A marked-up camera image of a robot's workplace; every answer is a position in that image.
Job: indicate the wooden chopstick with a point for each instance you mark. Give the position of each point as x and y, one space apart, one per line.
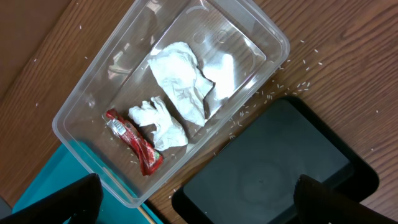
146 214

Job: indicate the clear plastic container bin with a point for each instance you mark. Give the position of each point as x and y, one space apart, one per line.
238 48

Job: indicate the white paper napkin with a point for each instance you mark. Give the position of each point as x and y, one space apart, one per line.
176 71

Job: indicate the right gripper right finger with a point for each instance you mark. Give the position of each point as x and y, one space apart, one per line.
316 203

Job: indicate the black plastic tray bin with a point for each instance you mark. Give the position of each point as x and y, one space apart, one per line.
252 179

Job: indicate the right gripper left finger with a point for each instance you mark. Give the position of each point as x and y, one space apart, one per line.
76 203

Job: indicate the red snack wrapper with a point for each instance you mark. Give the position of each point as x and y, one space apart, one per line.
149 159

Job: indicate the teal plastic serving tray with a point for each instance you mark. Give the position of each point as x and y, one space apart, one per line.
63 169

